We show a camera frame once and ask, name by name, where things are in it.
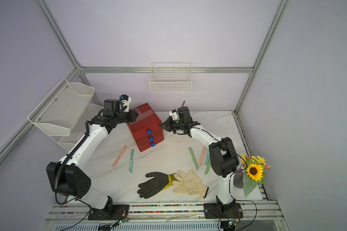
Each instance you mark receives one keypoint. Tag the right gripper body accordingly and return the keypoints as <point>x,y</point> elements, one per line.
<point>177,125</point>

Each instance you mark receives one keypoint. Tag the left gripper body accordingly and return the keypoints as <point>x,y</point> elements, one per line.
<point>123,117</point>

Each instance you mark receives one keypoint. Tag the red drawer cabinet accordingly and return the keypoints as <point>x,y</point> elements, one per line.
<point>145,130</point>

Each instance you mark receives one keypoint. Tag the light green knife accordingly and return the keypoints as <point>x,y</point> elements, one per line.
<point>194,158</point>
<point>208,167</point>

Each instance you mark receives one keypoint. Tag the teal knife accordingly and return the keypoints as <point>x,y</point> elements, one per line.
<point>207,157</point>
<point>131,161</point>

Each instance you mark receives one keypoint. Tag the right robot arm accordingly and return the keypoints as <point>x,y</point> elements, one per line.
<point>223,157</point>

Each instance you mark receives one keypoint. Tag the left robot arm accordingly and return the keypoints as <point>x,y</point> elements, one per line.
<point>67,176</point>

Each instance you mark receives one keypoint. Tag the pink knife left side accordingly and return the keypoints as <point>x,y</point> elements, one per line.
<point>119,156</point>

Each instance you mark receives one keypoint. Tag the pink knife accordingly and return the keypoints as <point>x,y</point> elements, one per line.
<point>203,155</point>
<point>119,156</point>

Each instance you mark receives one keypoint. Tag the pink knife right side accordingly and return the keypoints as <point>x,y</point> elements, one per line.
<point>203,155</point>

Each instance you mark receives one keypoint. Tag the upper white mesh shelf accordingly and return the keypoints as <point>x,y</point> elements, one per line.
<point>59,112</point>

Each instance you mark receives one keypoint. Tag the black yellow work glove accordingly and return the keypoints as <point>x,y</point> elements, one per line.
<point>158,182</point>

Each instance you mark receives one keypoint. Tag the white cotton glove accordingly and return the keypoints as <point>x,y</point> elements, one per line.
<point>189,184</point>

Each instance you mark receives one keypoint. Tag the sunflower bouquet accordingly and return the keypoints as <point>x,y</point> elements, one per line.
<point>254,171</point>

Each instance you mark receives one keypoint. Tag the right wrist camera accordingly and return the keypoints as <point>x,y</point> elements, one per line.
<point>174,115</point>

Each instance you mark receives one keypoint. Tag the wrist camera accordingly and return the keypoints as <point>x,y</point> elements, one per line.
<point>174,115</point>
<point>125,103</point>

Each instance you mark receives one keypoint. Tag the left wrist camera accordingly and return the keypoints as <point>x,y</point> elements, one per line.
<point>125,103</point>

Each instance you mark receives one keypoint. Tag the white wire wall basket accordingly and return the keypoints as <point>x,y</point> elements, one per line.
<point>170,78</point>

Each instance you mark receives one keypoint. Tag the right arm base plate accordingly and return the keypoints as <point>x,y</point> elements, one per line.
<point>222,210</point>

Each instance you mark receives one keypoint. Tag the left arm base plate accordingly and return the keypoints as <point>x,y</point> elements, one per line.
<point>113,212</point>

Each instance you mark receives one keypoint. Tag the aluminium mounting rail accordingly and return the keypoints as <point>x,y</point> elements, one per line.
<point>178,216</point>

